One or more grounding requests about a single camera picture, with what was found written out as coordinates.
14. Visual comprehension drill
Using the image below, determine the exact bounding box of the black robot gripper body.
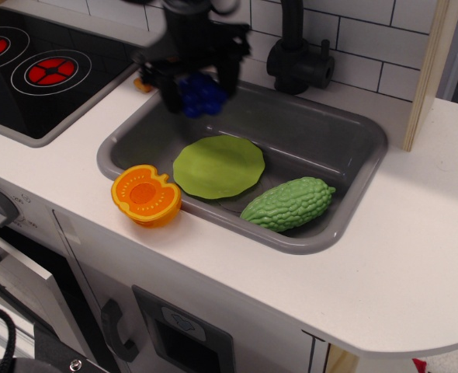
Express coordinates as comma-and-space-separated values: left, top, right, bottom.
132, 1, 250, 88

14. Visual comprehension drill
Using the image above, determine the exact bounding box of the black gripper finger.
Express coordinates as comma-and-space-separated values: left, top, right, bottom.
214, 58, 240, 98
158, 76, 182, 113

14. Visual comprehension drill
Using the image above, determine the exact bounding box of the blue toy blueberry cluster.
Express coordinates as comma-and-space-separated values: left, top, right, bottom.
179, 72, 228, 118

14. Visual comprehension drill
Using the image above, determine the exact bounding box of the green toy plate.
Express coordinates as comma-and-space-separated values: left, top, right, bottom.
173, 135, 265, 200

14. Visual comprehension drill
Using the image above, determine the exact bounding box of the brown toy chicken drumstick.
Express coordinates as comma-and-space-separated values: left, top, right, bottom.
134, 78, 153, 92

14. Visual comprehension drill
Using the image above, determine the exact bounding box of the black toy faucet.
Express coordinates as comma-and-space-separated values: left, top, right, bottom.
266, 1, 335, 95

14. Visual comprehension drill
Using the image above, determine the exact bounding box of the orange toy pumpkin half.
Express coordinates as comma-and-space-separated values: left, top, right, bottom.
111, 165, 182, 228

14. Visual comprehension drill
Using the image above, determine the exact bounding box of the black toy stovetop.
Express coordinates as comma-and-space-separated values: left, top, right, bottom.
0, 7, 137, 148

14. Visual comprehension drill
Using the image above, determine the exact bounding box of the green toy bitter melon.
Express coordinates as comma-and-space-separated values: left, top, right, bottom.
240, 176, 336, 232

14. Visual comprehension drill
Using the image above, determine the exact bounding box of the grey dispenser panel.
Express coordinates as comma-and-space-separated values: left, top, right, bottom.
132, 285, 236, 372

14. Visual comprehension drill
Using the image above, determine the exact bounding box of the wooden side post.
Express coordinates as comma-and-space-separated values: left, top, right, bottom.
401, 0, 458, 152

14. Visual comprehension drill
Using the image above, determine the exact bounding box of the grey cabinet door handle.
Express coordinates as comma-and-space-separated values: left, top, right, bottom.
100, 299, 139, 363

